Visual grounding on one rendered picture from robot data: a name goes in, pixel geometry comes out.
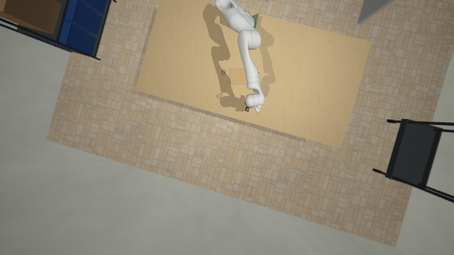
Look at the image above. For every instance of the tan square mat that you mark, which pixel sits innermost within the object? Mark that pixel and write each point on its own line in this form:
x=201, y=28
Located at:
x=236, y=76

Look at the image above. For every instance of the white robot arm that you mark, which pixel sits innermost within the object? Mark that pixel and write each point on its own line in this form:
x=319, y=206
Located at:
x=248, y=39

